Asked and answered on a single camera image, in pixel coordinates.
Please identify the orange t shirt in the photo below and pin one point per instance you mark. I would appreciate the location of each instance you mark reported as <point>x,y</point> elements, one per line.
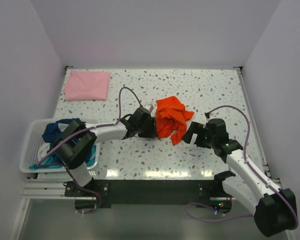
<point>171,119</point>

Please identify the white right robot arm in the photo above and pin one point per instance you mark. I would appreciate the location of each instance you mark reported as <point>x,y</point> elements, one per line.
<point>274,209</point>

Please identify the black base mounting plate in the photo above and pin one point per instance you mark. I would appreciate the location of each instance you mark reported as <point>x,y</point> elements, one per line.
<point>106,193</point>

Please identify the white garment in basket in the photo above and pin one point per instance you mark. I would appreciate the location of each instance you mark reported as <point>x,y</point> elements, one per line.
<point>43,150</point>

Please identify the white plastic laundry basket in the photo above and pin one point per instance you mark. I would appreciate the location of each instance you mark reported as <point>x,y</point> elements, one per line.
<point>32,143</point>

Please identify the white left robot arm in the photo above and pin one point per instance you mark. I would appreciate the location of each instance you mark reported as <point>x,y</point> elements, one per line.
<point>76,141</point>

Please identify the folded pink t shirt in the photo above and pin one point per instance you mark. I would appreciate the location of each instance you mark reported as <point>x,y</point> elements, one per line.
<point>87,86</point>

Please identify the teal t shirt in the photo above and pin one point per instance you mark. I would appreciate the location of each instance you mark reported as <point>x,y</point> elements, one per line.
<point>54,162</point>

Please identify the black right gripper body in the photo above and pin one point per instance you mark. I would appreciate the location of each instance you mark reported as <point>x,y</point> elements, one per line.
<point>211,139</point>

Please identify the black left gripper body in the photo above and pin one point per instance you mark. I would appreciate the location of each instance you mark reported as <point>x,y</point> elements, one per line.
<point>146,130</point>

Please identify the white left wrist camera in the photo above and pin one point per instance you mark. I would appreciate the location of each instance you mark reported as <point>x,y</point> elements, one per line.
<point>149,107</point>

